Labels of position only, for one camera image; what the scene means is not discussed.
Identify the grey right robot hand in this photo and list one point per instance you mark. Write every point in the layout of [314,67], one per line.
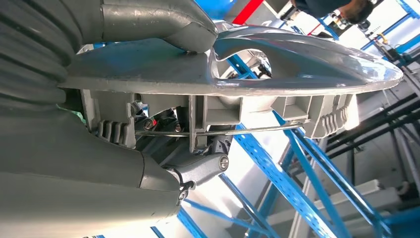
[65,184]

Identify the person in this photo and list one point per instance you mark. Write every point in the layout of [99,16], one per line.
[321,5]

